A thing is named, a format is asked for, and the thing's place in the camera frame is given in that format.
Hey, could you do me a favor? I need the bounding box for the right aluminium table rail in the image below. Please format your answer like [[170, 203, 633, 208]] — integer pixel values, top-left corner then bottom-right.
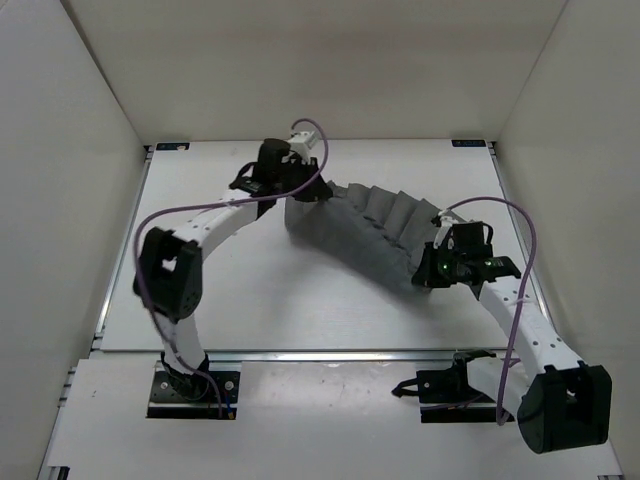
[[488, 142, 554, 326]]

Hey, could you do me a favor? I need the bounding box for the aluminium table rail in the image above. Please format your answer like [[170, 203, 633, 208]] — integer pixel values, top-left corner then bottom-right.
[[90, 145, 155, 352], [488, 142, 554, 326]]

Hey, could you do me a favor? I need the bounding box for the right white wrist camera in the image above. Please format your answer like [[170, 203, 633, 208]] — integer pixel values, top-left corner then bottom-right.
[[431, 210, 459, 249]]

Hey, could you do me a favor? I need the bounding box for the front aluminium rail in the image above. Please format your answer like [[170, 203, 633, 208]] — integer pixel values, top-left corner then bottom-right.
[[208, 349, 457, 363]]

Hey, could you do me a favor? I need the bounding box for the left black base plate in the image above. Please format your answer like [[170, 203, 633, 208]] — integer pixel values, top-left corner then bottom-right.
[[146, 361, 241, 421]]

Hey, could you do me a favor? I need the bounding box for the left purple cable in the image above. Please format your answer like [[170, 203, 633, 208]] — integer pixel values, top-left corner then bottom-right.
[[132, 118, 329, 419]]

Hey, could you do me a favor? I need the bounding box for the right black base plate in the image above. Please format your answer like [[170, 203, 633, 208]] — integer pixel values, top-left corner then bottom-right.
[[391, 350, 503, 424]]

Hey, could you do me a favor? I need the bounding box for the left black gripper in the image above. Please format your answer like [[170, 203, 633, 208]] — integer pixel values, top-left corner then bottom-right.
[[277, 155, 333, 201]]

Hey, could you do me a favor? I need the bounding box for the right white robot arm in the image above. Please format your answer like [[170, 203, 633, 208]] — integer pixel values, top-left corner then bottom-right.
[[391, 216, 612, 454]]

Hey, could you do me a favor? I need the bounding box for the left aluminium table rail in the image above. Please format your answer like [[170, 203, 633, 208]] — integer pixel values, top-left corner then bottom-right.
[[90, 145, 155, 352]]

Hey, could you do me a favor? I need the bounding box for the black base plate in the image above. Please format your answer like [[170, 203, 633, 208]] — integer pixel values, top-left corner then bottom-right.
[[391, 350, 503, 424], [146, 361, 241, 421]]

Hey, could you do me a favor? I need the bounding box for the grey pleated skirt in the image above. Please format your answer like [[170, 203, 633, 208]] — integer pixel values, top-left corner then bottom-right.
[[284, 182, 440, 297]]

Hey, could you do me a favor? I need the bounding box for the right blue corner sticker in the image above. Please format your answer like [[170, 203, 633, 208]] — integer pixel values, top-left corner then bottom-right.
[[451, 139, 486, 148]]

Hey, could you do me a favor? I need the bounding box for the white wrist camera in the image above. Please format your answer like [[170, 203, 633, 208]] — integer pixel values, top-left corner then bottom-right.
[[287, 131, 318, 152], [431, 210, 459, 249]]

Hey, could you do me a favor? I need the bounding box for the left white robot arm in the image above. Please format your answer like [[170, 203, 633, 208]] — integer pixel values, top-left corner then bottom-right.
[[133, 131, 332, 402]]

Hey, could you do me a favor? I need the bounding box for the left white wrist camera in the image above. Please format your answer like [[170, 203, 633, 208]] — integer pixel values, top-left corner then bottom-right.
[[287, 131, 318, 152]]

